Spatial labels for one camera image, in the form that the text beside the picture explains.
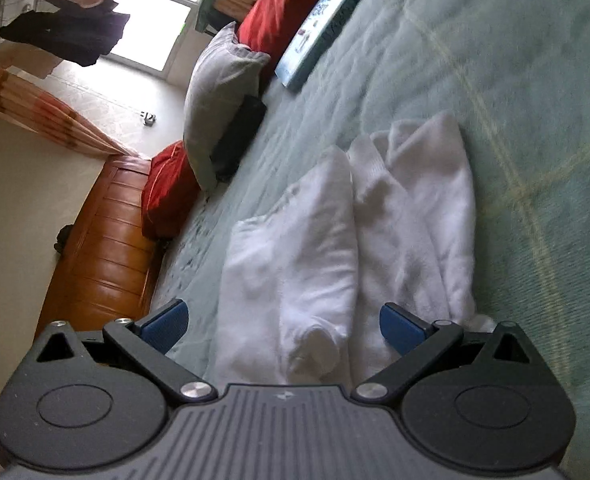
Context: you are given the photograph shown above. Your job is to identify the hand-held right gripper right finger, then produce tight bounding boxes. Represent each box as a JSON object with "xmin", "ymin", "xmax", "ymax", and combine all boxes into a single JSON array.
[{"xmin": 350, "ymin": 303, "xmax": 533, "ymax": 405}]

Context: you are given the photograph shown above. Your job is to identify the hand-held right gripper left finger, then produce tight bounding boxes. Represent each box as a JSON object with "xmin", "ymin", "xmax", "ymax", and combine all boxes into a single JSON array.
[{"xmin": 35, "ymin": 299, "xmax": 216, "ymax": 403}]

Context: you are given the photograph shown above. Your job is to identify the white printed t-shirt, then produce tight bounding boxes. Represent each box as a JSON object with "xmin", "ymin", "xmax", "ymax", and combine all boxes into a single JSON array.
[{"xmin": 202, "ymin": 110, "xmax": 496, "ymax": 388}]

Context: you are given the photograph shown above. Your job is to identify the row of hanging clothes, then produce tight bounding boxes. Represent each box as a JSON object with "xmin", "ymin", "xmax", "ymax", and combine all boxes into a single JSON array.
[{"xmin": 0, "ymin": 0, "xmax": 143, "ymax": 78}]

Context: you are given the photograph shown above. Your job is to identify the wooden headboard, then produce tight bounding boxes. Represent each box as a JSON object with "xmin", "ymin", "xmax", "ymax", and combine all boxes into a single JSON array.
[{"xmin": 34, "ymin": 155, "xmax": 168, "ymax": 346}]

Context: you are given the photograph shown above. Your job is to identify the small black cloth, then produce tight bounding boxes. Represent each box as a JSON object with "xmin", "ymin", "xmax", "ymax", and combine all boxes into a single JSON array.
[{"xmin": 54, "ymin": 224, "xmax": 73, "ymax": 255}]

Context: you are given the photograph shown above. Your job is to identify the black pouch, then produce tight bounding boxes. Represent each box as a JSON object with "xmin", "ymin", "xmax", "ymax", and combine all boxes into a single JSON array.
[{"xmin": 210, "ymin": 94, "xmax": 268, "ymax": 181}]

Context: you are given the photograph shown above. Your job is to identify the grey checked pillow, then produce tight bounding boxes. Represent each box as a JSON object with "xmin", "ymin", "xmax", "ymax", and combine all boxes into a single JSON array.
[{"xmin": 182, "ymin": 21, "xmax": 272, "ymax": 192}]

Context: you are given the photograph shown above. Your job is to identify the orange striped curtain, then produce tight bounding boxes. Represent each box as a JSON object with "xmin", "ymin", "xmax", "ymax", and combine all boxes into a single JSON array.
[{"xmin": 0, "ymin": 57, "xmax": 138, "ymax": 157}]

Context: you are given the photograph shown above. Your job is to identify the window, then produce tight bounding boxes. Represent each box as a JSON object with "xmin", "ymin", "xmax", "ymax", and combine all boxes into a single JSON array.
[{"xmin": 92, "ymin": 0, "xmax": 241, "ymax": 73}]

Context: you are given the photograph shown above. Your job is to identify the blue book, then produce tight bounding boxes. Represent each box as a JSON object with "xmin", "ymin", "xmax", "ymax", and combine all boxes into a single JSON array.
[{"xmin": 274, "ymin": 0, "xmax": 375, "ymax": 93}]

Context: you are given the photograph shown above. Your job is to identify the green stool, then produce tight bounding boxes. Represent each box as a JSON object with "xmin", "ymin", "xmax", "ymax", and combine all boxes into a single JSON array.
[{"xmin": 192, "ymin": 0, "xmax": 226, "ymax": 36}]

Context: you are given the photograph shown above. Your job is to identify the red quilt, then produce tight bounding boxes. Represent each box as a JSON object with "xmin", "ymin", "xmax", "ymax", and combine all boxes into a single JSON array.
[{"xmin": 141, "ymin": 0, "xmax": 356, "ymax": 240}]

